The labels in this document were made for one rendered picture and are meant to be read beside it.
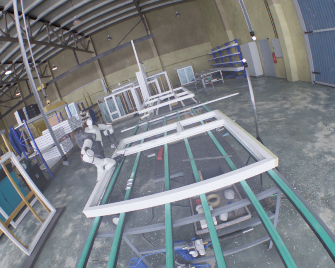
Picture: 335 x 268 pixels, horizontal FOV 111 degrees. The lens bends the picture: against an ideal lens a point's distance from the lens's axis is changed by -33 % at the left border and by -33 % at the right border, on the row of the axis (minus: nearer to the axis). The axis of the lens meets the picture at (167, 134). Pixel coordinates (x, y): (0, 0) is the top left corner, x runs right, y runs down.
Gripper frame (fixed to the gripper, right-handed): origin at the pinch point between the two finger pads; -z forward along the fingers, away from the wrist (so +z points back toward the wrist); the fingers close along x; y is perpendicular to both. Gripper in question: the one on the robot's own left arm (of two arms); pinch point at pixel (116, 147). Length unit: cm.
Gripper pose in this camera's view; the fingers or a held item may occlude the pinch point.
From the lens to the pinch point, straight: 228.5
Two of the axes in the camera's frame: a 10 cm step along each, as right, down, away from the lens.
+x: -9.5, 3.0, 0.9
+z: -3.1, -8.9, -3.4
